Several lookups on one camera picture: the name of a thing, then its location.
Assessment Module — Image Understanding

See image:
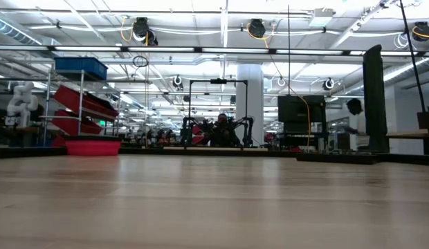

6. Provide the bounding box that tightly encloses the thin black vertical pole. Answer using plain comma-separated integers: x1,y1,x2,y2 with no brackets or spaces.
287,5,291,97

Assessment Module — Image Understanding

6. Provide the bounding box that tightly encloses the ceiling cord reel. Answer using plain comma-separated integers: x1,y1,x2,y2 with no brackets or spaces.
410,21,429,43
132,17,159,46
247,19,267,39

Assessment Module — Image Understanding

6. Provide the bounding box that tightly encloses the hanging black cable loop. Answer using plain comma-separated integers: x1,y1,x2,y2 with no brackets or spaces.
131,55,150,68

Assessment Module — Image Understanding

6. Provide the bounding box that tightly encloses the metal shelf rack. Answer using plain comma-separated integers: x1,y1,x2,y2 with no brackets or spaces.
41,68,120,148

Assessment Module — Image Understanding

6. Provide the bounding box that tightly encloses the white pillar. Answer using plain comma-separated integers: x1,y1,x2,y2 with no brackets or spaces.
235,64,264,146

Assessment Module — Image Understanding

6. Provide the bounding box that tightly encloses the thin black slanted pole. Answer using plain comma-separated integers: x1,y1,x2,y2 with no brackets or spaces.
398,0,428,115

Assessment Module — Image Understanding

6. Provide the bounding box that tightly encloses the long light bar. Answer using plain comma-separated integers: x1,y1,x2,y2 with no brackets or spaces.
0,44,429,58

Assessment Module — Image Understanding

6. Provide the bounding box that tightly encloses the person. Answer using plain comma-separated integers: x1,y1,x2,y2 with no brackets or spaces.
207,113,241,148
344,98,370,151

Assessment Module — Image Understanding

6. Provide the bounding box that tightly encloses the black monitor cabinet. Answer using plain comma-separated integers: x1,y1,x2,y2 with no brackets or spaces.
277,95,326,151

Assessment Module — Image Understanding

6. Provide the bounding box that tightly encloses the blue plastic crate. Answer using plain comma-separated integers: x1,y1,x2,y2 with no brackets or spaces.
54,57,109,81

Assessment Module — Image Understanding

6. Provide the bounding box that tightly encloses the black aluminium table frame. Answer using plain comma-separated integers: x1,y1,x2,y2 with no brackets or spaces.
0,147,429,166

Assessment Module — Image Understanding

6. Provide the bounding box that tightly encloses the black gantry frame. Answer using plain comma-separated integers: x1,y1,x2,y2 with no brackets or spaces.
188,78,249,149

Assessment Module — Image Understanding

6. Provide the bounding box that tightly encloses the red shelf bin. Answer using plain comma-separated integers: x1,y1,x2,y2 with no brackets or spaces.
51,109,104,136
53,84,119,122

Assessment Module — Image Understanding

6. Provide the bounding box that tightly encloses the tall black panel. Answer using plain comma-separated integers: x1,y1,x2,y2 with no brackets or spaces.
362,44,390,154

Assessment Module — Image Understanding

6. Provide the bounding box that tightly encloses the wooden top bench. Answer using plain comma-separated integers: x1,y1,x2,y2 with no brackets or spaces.
385,111,429,156

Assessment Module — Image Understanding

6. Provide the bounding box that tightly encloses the yellow hanging cable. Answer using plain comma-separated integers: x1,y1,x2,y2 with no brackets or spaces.
246,22,311,149

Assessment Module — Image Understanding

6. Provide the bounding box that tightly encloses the red plastic bin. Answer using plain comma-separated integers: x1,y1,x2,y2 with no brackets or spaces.
64,135,122,157

